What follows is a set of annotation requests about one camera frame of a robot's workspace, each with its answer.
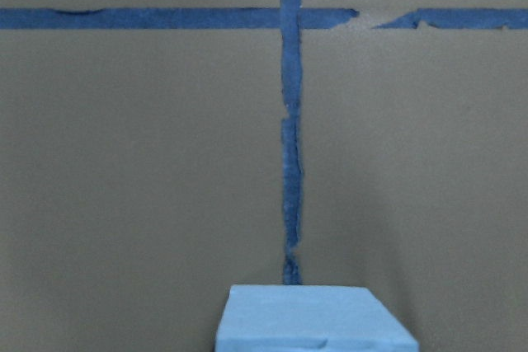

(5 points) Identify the brown paper table cover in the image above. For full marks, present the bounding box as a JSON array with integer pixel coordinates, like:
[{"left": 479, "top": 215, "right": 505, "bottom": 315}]
[{"left": 1, "top": 0, "right": 527, "bottom": 351}]

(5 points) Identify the light blue foam block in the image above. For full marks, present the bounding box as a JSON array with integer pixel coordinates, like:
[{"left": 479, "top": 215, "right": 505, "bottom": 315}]
[{"left": 214, "top": 285, "right": 419, "bottom": 351}]

